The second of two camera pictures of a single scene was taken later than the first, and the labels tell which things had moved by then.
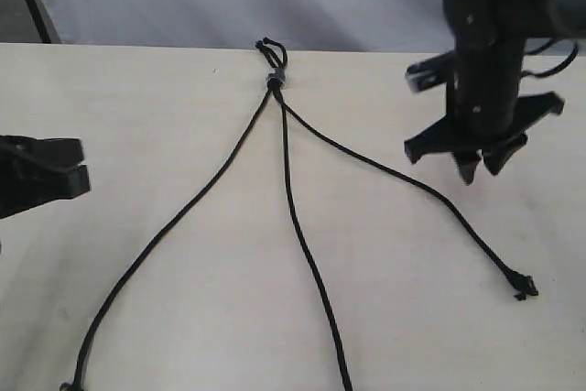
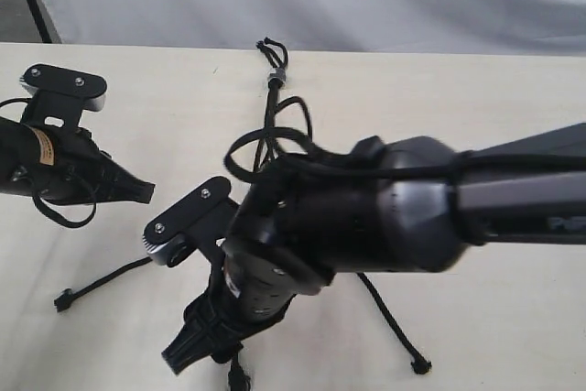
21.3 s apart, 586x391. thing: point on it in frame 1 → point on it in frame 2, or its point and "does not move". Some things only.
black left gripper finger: (23, 154) → (134, 189)
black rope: (71, 384) → (64, 298)
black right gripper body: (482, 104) → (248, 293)
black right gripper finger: (467, 162) → (197, 342)
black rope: (306, 223) → (240, 380)
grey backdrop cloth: (313, 1) does not move
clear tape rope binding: (276, 78) does not move
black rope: (276, 65) → (276, 56)
